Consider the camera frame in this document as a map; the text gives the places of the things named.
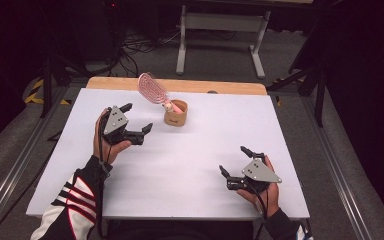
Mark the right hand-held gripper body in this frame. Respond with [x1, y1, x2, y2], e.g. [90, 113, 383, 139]
[226, 157, 284, 195]

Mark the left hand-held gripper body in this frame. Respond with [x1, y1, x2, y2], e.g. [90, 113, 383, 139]
[99, 105, 146, 146]

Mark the pink hairbrush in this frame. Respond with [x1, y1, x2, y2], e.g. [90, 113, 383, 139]
[136, 71, 186, 116]

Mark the person's right hand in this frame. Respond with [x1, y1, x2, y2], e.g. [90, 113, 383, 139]
[236, 155, 281, 219]

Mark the person's left hand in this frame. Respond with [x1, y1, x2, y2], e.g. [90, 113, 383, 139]
[92, 107, 133, 165]

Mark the black tripod stand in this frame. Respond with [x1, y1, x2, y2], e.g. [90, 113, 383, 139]
[265, 61, 328, 128]
[39, 54, 92, 119]

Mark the yellow black hazard tape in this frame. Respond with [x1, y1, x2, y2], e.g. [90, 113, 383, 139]
[24, 77, 72, 106]

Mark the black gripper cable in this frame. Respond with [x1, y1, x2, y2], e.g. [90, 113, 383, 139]
[95, 109, 112, 240]
[245, 181, 270, 240]

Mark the bundle of floor cables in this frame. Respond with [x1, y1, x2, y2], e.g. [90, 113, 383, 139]
[111, 28, 182, 78]

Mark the aluminium rail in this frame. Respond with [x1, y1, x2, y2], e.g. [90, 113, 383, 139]
[0, 85, 78, 238]
[300, 95, 375, 240]

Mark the grey metal table frame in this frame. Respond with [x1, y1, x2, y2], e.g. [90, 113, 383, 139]
[175, 2, 272, 80]

